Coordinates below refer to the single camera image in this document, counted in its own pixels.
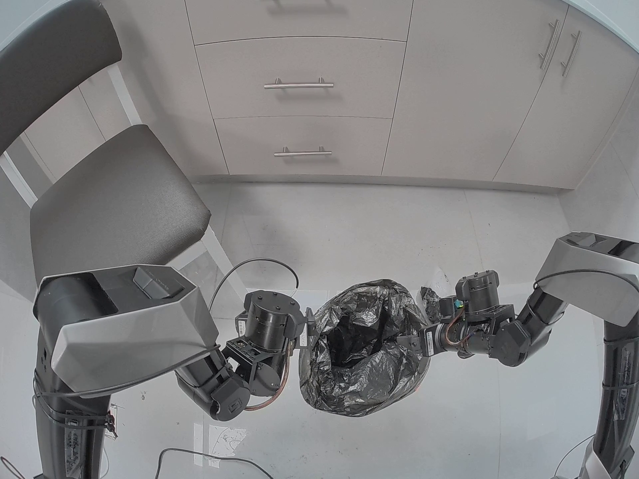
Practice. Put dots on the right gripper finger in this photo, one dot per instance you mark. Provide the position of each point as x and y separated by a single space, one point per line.
412 343

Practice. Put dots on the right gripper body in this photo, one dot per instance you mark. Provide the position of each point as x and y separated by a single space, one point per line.
429 342

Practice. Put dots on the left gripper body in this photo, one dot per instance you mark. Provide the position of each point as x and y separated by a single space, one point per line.
304 327

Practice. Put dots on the black plastic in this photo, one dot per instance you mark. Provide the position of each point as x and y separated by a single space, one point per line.
429 302

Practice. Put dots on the black plastic bag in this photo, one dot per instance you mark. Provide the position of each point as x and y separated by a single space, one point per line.
349 387

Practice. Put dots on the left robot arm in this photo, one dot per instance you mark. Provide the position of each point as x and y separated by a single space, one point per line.
125 327

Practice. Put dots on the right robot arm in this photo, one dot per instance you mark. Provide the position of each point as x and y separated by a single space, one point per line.
589 272

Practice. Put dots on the grey and white chair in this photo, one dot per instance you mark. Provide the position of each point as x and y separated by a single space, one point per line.
115 197

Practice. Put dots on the beige drawer cabinet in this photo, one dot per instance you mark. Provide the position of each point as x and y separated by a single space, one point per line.
449 93

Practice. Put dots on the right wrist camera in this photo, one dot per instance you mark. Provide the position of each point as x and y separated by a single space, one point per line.
447 310

